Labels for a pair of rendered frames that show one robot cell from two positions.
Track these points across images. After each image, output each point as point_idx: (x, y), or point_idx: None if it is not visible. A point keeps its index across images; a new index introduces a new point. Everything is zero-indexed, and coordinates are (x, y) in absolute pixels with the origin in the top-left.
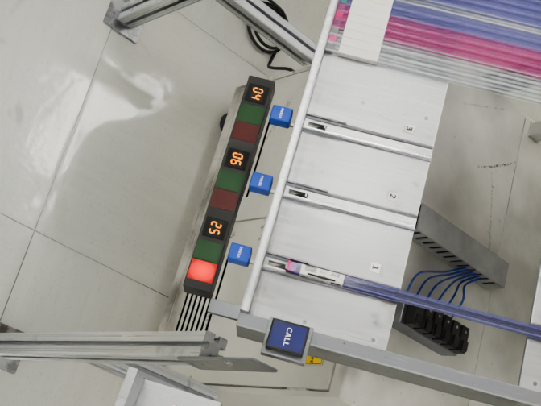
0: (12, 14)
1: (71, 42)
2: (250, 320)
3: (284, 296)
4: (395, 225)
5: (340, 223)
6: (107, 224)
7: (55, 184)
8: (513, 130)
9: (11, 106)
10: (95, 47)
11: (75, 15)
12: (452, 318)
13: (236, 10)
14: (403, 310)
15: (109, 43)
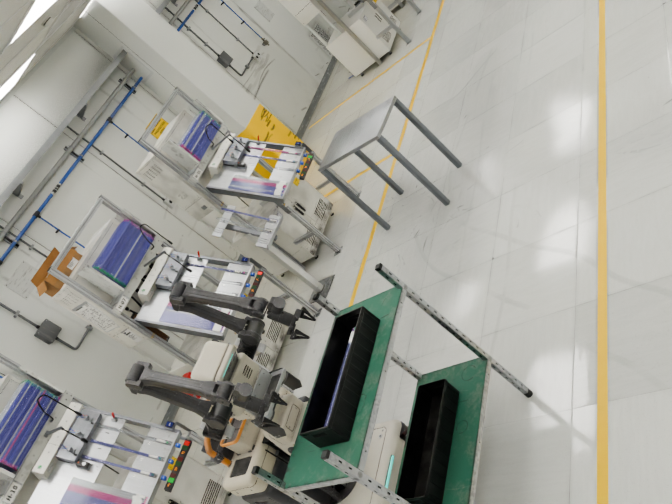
0: (315, 367)
1: (303, 373)
2: (251, 264)
3: (245, 269)
4: (224, 280)
5: (234, 280)
6: (297, 347)
7: (307, 345)
8: (192, 357)
9: (315, 351)
10: (298, 377)
11: (302, 379)
12: None
13: None
14: None
15: None
